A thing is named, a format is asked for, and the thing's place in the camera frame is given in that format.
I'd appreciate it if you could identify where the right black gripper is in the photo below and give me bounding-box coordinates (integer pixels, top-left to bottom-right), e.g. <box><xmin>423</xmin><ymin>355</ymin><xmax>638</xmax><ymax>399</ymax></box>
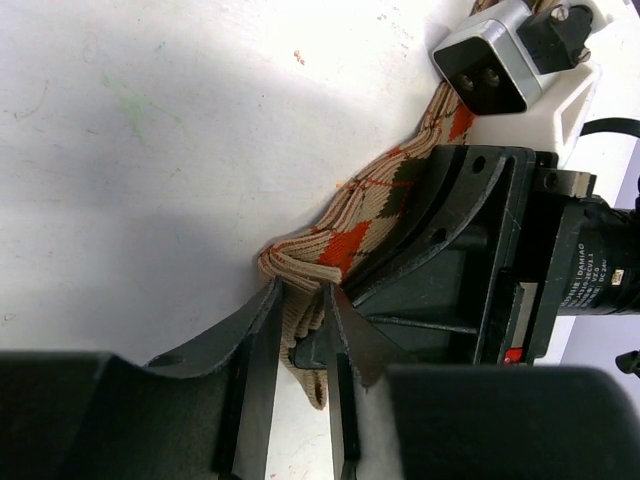
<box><xmin>343</xmin><ymin>145</ymin><xmax>639</xmax><ymax>365</ymax></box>

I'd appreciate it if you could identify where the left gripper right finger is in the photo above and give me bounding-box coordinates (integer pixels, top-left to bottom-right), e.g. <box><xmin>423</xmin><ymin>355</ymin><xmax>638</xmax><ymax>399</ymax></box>
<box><xmin>323</xmin><ymin>283</ymin><xmax>415</xmax><ymax>479</ymax></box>

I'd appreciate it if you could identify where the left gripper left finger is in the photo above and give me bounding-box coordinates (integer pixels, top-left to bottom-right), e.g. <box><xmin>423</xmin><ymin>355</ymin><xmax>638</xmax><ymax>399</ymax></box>
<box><xmin>145</xmin><ymin>278</ymin><xmax>283</xmax><ymax>479</ymax></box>

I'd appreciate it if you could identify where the tan argyle sock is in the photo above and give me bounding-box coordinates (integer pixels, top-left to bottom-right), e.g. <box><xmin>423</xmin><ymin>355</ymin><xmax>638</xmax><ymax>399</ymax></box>
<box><xmin>257</xmin><ymin>0</ymin><xmax>561</xmax><ymax>412</ymax></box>

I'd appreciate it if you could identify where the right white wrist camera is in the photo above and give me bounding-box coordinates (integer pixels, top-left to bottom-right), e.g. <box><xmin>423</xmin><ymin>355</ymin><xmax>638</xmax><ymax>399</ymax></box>
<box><xmin>432</xmin><ymin>1</ymin><xmax>616</xmax><ymax>158</ymax></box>

